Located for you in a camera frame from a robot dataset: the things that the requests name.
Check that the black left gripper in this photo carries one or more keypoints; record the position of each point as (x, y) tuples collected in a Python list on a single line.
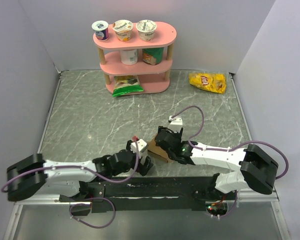
[(142, 169)]

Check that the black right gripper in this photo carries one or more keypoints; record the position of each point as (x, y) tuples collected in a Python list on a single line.
[(178, 135)]

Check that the brown cardboard box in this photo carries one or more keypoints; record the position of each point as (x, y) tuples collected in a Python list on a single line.
[(158, 152)]

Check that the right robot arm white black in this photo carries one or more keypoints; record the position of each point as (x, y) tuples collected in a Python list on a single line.
[(249, 167)]

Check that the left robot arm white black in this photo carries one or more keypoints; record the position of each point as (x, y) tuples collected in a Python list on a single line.
[(36, 175)]

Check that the green snack box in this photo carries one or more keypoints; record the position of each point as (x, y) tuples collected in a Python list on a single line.
[(152, 56)]

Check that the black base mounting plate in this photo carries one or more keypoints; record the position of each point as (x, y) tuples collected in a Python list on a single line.
[(150, 193)]

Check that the green chip bag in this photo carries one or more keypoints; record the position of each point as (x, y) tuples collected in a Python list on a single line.
[(127, 84)]

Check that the yellow Lays chip bag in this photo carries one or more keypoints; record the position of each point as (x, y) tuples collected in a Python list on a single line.
[(210, 82)]

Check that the pink three-tier shelf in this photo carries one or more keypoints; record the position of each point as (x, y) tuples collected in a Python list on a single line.
[(152, 78)]

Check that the white cup middle shelf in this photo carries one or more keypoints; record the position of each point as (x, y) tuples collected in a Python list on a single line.
[(129, 57)]

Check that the white Chobani yogurt cup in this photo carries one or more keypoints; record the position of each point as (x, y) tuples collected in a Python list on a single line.
[(146, 29)]

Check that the orange Chobani yogurt cup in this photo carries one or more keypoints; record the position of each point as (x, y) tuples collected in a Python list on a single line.
[(123, 29)]

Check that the purple white yogurt cup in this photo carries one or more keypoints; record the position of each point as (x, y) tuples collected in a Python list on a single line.
[(101, 30)]

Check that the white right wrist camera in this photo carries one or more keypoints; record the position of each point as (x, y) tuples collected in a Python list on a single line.
[(175, 123)]

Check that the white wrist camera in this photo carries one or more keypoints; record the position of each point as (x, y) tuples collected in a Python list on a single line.
[(138, 145), (175, 123)]

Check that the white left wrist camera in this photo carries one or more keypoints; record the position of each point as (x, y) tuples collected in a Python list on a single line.
[(138, 145)]

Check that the aluminium rail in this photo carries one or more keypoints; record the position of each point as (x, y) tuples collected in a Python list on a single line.
[(53, 199)]

